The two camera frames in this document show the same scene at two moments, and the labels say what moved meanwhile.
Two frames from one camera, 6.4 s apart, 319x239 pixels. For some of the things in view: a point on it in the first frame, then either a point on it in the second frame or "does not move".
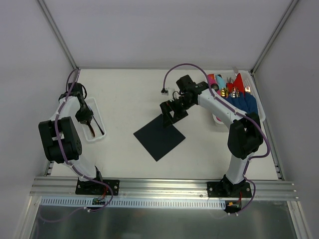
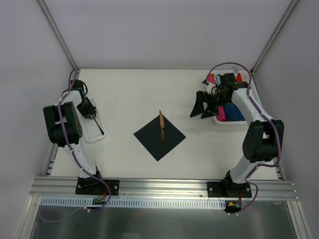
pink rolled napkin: [212, 81] does not move
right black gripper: [174, 109] -> [206, 104]
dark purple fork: [102, 133] does not move
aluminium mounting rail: [62, 187] does not move
